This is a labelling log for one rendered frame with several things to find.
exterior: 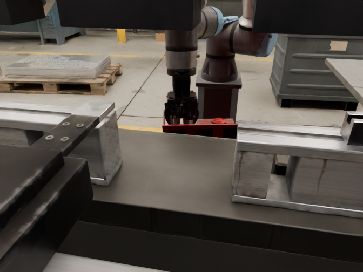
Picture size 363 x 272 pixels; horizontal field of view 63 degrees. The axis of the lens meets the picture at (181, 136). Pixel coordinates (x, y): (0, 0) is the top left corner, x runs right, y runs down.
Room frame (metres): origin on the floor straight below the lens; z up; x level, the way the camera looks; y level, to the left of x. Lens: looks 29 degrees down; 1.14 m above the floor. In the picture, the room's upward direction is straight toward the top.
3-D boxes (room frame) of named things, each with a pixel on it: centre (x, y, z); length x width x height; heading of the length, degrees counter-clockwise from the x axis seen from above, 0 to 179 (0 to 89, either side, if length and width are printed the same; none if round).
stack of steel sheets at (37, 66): (3.44, 1.41, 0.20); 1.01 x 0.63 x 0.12; 86
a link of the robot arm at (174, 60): (0.70, 0.00, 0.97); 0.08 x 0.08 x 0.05
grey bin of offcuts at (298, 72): (2.90, -1.35, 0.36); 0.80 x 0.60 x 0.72; 83
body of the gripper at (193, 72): (0.69, 0.00, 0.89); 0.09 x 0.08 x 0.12; 2
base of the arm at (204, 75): (1.18, -0.15, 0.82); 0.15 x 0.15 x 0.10
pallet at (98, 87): (3.44, 1.40, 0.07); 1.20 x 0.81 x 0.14; 86
